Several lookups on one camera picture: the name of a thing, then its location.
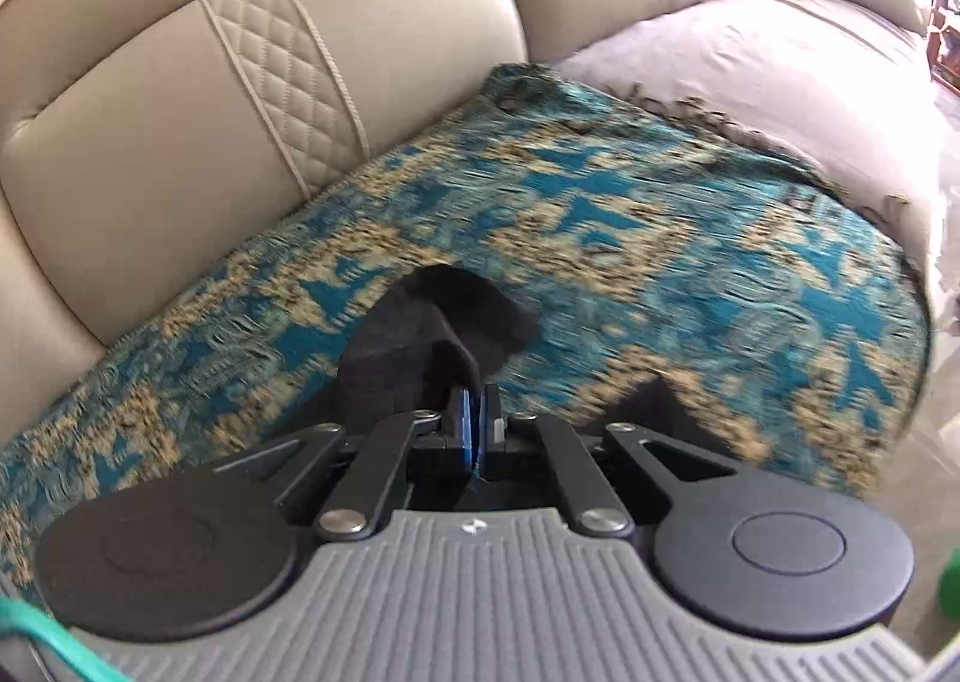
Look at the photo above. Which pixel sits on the wooden furniture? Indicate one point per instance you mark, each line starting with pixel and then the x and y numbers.
pixel 946 44

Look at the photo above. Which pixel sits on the green round object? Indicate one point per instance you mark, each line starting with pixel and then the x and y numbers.
pixel 949 596

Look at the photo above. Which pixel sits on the blue and gold patterned blanket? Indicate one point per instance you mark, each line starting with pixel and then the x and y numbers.
pixel 600 224

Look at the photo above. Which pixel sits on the beige padded headboard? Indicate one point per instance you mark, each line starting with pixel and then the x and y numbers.
pixel 150 97

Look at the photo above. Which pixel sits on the black pants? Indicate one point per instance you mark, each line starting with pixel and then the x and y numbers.
pixel 435 329

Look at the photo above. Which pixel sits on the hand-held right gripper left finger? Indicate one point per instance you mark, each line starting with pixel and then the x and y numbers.
pixel 466 423

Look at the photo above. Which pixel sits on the grey sofa cover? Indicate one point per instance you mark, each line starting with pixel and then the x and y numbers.
pixel 750 66

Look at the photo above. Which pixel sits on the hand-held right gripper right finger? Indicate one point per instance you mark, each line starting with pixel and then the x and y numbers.
pixel 491 421

